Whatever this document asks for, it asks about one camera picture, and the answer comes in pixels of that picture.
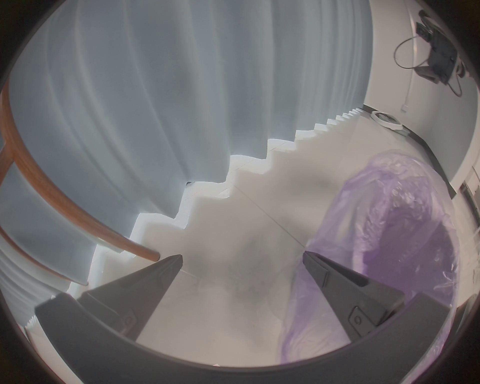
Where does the white trash bin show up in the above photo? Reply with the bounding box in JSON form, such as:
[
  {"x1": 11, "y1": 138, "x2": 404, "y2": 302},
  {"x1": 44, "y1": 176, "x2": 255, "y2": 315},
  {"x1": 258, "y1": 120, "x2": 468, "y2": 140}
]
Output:
[{"x1": 282, "y1": 157, "x2": 459, "y2": 364}]

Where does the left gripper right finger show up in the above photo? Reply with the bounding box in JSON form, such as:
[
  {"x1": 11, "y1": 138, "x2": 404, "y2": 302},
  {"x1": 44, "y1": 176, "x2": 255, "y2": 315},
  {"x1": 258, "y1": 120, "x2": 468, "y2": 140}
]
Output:
[{"x1": 302, "y1": 251, "x2": 406, "y2": 344}]

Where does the pale blue curtain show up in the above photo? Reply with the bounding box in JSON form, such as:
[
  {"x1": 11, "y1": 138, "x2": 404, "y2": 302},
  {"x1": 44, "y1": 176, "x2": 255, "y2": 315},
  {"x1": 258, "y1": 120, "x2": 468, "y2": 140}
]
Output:
[{"x1": 0, "y1": 0, "x2": 376, "y2": 327}]

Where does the white cushioned wooden chair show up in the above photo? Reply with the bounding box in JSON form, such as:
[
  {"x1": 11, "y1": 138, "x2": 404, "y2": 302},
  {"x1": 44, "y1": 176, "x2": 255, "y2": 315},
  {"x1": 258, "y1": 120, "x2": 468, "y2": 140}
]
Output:
[{"x1": 0, "y1": 80, "x2": 161, "y2": 286}]

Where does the purple plastic bag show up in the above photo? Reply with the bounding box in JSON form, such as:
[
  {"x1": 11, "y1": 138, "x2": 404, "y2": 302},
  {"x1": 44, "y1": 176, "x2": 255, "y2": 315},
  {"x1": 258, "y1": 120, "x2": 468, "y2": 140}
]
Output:
[{"x1": 281, "y1": 149, "x2": 460, "y2": 364}]

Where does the white round ring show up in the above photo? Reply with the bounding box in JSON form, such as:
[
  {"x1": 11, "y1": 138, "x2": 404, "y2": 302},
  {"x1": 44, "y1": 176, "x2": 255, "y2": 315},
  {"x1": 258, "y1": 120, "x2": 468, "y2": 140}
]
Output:
[{"x1": 370, "y1": 110, "x2": 409, "y2": 136}]

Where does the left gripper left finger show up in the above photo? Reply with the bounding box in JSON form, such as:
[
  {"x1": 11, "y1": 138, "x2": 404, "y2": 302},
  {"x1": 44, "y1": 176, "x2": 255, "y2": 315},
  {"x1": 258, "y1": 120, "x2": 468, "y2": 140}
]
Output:
[{"x1": 76, "y1": 254, "x2": 184, "y2": 341}]

